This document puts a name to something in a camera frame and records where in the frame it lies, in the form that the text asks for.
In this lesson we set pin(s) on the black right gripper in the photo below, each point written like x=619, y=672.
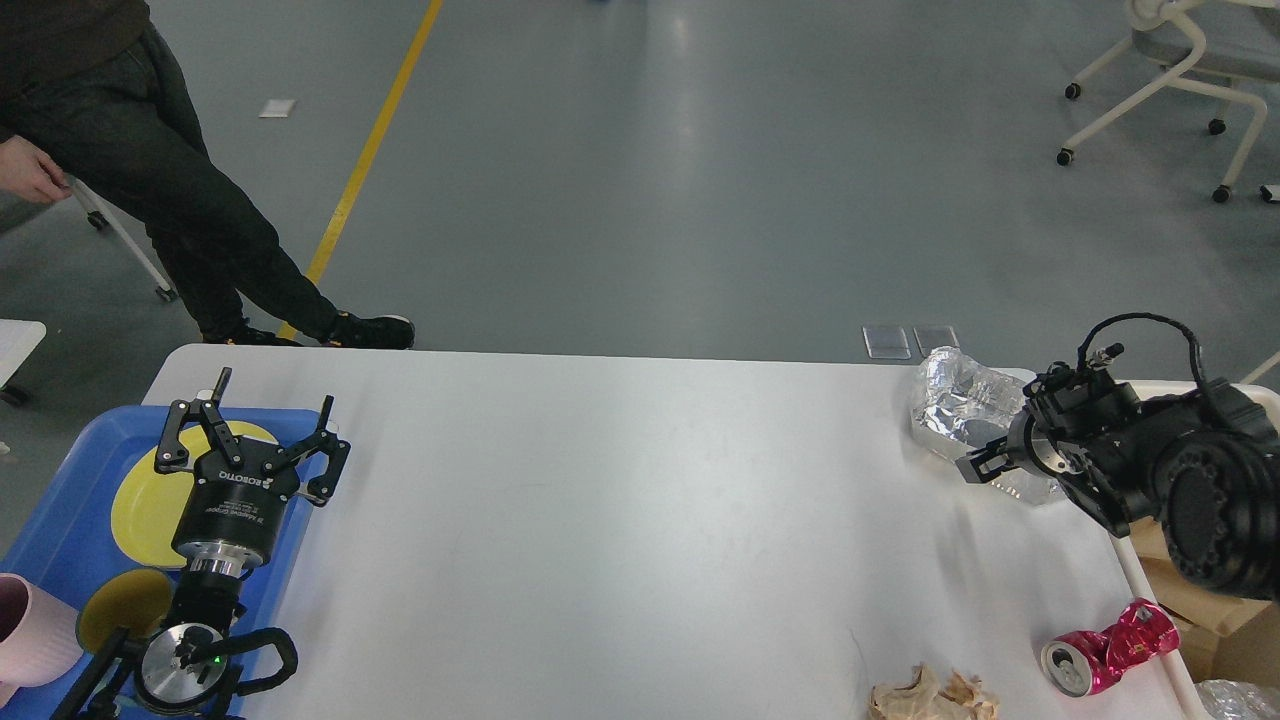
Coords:
x=1029, y=445

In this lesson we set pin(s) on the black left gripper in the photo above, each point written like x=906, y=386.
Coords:
x=240, y=505

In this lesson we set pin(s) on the foil container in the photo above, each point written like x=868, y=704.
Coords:
x=957, y=406

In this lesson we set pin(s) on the yellow round plate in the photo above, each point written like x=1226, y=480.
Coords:
x=148, y=505

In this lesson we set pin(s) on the dark green mug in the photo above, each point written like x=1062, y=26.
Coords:
x=137, y=600

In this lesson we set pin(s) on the crushed red can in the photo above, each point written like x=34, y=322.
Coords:
x=1079, y=664

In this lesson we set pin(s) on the brown paper ball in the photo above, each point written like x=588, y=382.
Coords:
x=928, y=696

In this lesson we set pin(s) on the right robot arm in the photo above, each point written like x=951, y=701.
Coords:
x=1202, y=464

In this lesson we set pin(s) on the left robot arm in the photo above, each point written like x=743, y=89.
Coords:
x=189, y=662

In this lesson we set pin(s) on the floor outlet cover plates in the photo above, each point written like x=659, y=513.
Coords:
x=896, y=342

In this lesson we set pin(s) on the blue plastic tray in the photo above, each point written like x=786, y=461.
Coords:
x=67, y=548

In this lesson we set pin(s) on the pink mug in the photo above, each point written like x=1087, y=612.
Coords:
x=39, y=640

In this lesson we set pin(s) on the beige plastic bin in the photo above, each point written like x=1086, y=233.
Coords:
x=1160, y=689

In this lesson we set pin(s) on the grey chair left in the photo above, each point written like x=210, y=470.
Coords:
x=17, y=211

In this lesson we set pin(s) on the white office chair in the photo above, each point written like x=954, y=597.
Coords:
x=1208, y=48

